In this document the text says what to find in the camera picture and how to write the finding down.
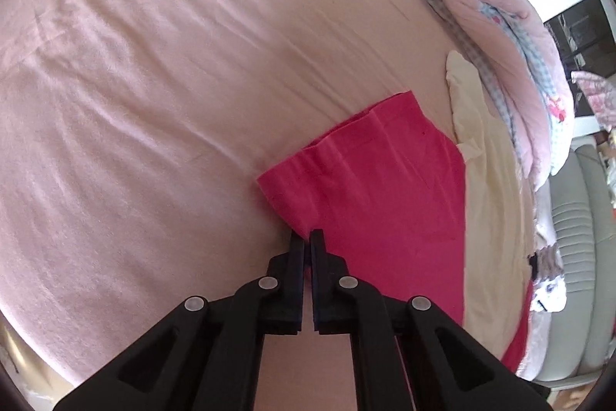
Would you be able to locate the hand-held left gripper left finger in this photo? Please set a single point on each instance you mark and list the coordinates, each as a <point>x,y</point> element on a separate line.
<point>288,286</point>

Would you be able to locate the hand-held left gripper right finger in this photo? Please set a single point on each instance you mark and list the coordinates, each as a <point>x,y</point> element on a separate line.
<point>325,290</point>

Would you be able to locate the red and cream shirt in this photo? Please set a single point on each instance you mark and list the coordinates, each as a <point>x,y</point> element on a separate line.
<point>385,209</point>

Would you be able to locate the white printed garment dark trim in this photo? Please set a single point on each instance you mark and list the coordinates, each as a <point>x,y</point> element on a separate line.
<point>548,286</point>

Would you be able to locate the grey padded headboard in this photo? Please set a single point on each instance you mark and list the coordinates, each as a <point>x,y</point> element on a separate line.
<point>582,223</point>

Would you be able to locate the folded pink checked quilt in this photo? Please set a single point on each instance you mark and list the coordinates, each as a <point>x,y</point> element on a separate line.
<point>505,30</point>

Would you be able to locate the hanging pink printed garment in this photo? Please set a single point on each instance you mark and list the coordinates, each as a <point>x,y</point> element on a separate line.
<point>599,98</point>

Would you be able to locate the dark glass wardrobe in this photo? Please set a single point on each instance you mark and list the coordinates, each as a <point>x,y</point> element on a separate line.
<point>577,40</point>

